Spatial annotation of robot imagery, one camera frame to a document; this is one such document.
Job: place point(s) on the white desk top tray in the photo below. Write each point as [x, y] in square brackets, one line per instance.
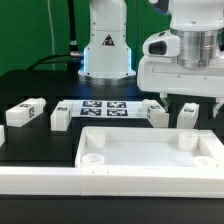
[148, 147]

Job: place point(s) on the white L-shaped fence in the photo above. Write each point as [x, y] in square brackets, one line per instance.
[157, 182]

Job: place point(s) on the white block left edge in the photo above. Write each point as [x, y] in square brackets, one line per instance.
[2, 135]

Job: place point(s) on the white marker sheet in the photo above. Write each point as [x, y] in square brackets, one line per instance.
[105, 109]

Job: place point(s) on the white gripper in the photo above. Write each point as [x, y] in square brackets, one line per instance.
[163, 75]

